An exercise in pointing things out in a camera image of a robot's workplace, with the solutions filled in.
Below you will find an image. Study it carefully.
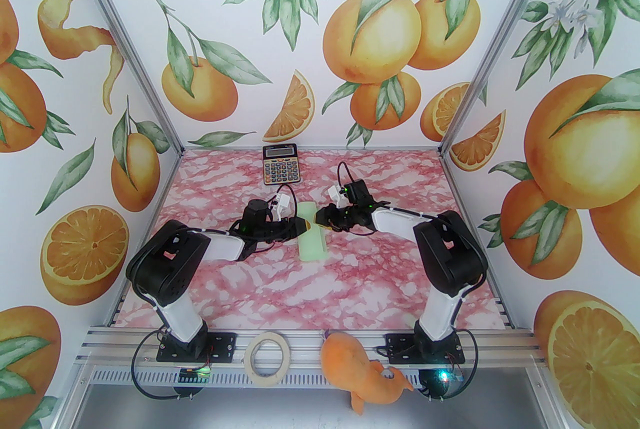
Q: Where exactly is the light green paper sheet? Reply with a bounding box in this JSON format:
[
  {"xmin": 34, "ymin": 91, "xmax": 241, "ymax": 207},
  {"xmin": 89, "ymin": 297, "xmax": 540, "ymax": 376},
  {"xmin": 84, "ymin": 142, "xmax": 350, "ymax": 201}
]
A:
[{"xmin": 297, "ymin": 201, "xmax": 330, "ymax": 262}]

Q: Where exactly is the black orange calculator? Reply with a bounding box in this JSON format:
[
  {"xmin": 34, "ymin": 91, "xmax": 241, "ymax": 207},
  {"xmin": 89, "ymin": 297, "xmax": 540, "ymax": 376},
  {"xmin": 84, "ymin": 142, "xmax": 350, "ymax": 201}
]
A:
[{"xmin": 262, "ymin": 143, "xmax": 299, "ymax": 187}]

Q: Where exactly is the beige masking tape roll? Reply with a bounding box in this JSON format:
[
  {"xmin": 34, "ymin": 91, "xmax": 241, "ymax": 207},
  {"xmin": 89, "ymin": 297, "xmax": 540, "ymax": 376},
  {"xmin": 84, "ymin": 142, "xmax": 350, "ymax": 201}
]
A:
[{"xmin": 245, "ymin": 332, "xmax": 292, "ymax": 387}]

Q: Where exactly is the orange plush toy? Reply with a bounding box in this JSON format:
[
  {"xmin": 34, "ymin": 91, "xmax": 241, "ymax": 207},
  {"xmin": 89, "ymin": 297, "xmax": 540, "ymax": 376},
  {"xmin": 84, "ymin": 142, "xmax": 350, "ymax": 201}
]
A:
[{"xmin": 320, "ymin": 334, "xmax": 415, "ymax": 415}]

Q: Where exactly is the small green circuit board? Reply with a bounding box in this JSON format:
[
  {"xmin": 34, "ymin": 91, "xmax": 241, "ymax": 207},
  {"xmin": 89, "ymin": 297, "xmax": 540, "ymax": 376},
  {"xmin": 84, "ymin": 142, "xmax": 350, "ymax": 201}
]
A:
[
  {"xmin": 179, "ymin": 367, "xmax": 213, "ymax": 384},
  {"xmin": 429, "ymin": 368, "xmax": 465, "ymax": 388}
]

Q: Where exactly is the grey metal tray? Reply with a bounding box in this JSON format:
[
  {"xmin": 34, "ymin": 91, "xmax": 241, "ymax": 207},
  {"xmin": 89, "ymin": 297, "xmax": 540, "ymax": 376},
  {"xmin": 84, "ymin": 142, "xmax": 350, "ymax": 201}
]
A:
[{"xmin": 60, "ymin": 364, "xmax": 568, "ymax": 429}]

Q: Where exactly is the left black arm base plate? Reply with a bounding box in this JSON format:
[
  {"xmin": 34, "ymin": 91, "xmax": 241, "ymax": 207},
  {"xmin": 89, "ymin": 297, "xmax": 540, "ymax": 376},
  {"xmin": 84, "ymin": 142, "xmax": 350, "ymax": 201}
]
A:
[{"xmin": 156, "ymin": 332, "xmax": 237, "ymax": 364}]

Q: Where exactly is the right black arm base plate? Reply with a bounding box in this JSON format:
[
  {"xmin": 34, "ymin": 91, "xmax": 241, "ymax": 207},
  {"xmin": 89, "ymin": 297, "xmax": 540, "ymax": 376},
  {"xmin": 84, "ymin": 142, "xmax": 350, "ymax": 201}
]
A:
[{"xmin": 387, "ymin": 333, "xmax": 466, "ymax": 365}]

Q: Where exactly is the black base power cable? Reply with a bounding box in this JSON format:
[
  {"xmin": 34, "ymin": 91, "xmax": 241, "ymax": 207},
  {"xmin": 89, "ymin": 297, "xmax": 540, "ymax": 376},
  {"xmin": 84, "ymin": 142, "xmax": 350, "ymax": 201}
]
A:
[
  {"xmin": 132, "ymin": 331, "xmax": 213, "ymax": 402},
  {"xmin": 420, "ymin": 328, "xmax": 482, "ymax": 403}
]

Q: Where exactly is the aluminium frame rail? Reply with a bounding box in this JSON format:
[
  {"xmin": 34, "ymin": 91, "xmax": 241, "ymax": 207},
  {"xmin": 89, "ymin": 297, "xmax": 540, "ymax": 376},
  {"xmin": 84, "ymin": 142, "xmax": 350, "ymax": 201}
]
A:
[{"xmin": 75, "ymin": 326, "xmax": 548, "ymax": 370}]

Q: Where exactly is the aluminium frame post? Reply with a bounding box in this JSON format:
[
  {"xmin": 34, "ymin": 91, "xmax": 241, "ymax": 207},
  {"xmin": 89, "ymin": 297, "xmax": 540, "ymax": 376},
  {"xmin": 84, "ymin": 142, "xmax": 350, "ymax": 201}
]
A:
[
  {"xmin": 436, "ymin": 0, "xmax": 575, "ymax": 157},
  {"xmin": 57, "ymin": 0, "xmax": 185, "ymax": 157}
]

